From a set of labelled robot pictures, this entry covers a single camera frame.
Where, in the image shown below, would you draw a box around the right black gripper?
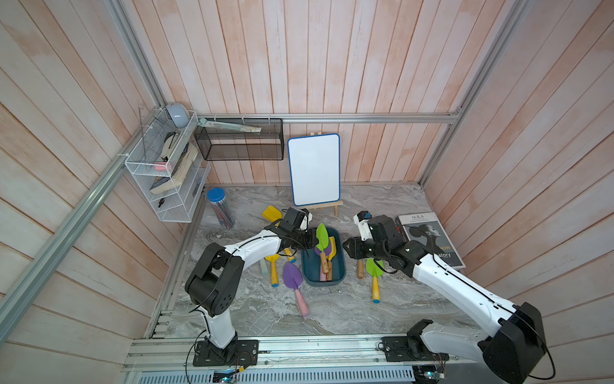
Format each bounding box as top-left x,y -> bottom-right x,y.
341,236 -> 389,263

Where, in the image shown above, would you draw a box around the green trowel wooden handle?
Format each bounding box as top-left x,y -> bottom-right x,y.
316,223 -> 332,275

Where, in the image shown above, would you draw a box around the purple trowel pink handle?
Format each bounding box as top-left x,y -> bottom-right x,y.
314,243 -> 332,282

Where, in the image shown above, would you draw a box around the yellow shovel wooden handle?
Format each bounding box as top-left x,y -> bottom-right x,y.
326,236 -> 337,282

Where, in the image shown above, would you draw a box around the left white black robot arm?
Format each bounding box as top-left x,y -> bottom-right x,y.
185,207 -> 317,366

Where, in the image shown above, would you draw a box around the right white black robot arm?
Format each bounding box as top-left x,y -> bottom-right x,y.
343,211 -> 551,383

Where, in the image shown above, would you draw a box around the dark teal storage box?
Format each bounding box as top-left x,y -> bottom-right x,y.
301,227 -> 346,287

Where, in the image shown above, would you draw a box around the light blue small shovel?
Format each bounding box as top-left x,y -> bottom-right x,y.
259,259 -> 270,275

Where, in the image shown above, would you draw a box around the yellow shovel blue tip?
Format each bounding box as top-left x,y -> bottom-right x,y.
265,254 -> 280,287

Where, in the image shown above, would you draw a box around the black cover book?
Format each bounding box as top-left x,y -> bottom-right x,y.
395,212 -> 465,270

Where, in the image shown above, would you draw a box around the small wooden easel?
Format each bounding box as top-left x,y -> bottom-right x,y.
305,200 -> 344,218

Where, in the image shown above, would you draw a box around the blue lid pencil tube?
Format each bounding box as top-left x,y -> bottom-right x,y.
206,187 -> 234,229

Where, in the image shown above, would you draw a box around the green ruler on basket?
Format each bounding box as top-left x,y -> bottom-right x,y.
198,118 -> 262,134

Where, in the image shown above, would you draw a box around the pink item in shelf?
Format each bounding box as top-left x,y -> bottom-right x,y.
153,163 -> 173,172

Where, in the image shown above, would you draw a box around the grey round object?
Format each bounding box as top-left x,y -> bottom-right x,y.
166,103 -> 190,129

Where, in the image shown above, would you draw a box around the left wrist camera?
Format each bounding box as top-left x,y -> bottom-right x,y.
298,208 -> 313,230

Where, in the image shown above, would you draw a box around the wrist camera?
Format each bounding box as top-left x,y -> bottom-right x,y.
353,211 -> 373,241
298,208 -> 313,230

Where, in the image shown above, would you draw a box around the yellow scoop orange handle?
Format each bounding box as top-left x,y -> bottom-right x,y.
262,206 -> 283,222

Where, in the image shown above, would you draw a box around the green trowel yellow handle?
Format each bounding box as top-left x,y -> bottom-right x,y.
366,259 -> 385,303

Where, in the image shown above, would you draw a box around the yellow shovel orange handle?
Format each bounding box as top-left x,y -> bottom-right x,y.
284,248 -> 296,263

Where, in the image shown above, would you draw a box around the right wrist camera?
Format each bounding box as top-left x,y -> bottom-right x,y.
353,211 -> 373,241

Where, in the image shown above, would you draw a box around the purple shovel pink handle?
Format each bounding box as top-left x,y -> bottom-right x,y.
282,262 -> 310,318

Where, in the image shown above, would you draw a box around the white board blue frame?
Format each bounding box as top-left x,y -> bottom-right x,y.
288,134 -> 341,206

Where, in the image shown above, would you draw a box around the black mesh wall basket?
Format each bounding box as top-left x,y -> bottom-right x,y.
194,118 -> 285,162

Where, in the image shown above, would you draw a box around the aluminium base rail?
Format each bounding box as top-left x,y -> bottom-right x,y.
122,334 -> 402,372

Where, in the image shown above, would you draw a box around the book in wire shelf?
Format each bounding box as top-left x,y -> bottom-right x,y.
150,143 -> 199,195

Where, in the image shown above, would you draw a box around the white wire shelf rack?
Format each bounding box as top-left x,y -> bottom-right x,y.
125,108 -> 210,223

